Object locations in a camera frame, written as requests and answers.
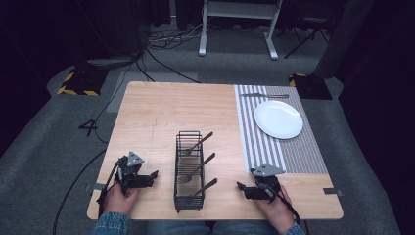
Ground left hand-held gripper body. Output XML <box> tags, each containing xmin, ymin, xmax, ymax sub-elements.
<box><xmin>114</xmin><ymin>151</ymin><xmax>152</xmax><ymax>198</ymax></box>

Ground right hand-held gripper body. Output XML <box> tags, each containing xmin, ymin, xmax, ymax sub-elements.
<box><xmin>248</xmin><ymin>163</ymin><xmax>287</xmax><ymax>201</ymax></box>

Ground person's right hand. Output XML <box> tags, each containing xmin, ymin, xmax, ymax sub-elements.
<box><xmin>254</xmin><ymin>184</ymin><xmax>296</xmax><ymax>235</ymax></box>

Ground person's left hand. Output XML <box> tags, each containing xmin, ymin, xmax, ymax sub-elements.
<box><xmin>103</xmin><ymin>184</ymin><xmax>142</xmax><ymax>217</ymax></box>

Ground grey striped placemat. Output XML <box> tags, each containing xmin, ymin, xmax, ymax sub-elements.
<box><xmin>233</xmin><ymin>84</ymin><xmax>330</xmax><ymax>175</ymax></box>

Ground grey tape strip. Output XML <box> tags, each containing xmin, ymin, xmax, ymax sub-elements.
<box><xmin>84</xmin><ymin>182</ymin><xmax>108</xmax><ymax>192</ymax></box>
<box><xmin>322</xmin><ymin>187</ymin><xmax>345</xmax><ymax>197</ymax></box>

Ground person's legs in jeans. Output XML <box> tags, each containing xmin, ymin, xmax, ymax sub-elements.
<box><xmin>144</xmin><ymin>219</ymin><xmax>272</xmax><ymax>235</ymax></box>

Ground white round plate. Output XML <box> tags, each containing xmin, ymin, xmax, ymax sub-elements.
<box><xmin>254</xmin><ymin>99</ymin><xmax>304</xmax><ymax>141</ymax></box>

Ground yellow-black striped stand base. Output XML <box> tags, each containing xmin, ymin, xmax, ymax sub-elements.
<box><xmin>288</xmin><ymin>72</ymin><xmax>334</xmax><ymax>101</ymax></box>
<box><xmin>56</xmin><ymin>66</ymin><xmax>110</xmax><ymax>97</ymax></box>

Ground black folding tripod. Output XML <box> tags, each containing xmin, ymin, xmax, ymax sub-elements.
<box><xmin>283</xmin><ymin>14</ymin><xmax>331</xmax><ymax>60</ymax></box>

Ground right hand-held gripper cable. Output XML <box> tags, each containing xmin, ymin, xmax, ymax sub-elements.
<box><xmin>275</xmin><ymin>190</ymin><xmax>310</xmax><ymax>235</ymax></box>

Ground hand-held gripper cable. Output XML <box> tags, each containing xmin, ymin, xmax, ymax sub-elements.
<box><xmin>52</xmin><ymin>148</ymin><xmax>119</xmax><ymax>235</ymax></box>
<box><xmin>275</xmin><ymin>190</ymin><xmax>310</xmax><ymax>235</ymax></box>

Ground dark-handled metal utensil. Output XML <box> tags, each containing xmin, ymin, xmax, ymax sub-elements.
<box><xmin>192</xmin><ymin>177</ymin><xmax>218</xmax><ymax>198</ymax></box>

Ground black wire cutlery rack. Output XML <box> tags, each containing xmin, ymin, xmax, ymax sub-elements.
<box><xmin>173</xmin><ymin>130</ymin><xmax>207</xmax><ymax>213</ymax></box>

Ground dark-handled metal spoon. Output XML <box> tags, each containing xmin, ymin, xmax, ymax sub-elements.
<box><xmin>178</xmin><ymin>152</ymin><xmax>216</xmax><ymax>184</ymax></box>

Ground dark-handled metal fork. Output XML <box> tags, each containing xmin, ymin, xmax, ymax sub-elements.
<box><xmin>183</xmin><ymin>131</ymin><xmax>214</xmax><ymax>157</ymax></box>

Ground left hand-held gripper cable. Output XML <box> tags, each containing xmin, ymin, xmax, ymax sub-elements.
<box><xmin>52</xmin><ymin>148</ymin><xmax>119</xmax><ymax>235</ymax></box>

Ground dark-handled metal knife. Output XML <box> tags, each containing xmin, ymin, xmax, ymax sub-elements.
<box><xmin>240</xmin><ymin>92</ymin><xmax>291</xmax><ymax>99</ymax></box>

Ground bundle of black floor cables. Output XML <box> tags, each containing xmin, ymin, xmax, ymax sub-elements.
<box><xmin>77</xmin><ymin>19</ymin><xmax>209</xmax><ymax>145</ymax></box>

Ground grey upright post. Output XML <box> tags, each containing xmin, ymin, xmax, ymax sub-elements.
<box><xmin>313</xmin><ymin>0</ymin><xmax>375</xmax><ymax>79</ymax></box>

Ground white metal stand frame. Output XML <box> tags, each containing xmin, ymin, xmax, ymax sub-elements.
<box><xmin>198</xmin><ymin>0</ymin><xmax>285</xmax><ymax>61</ymax></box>

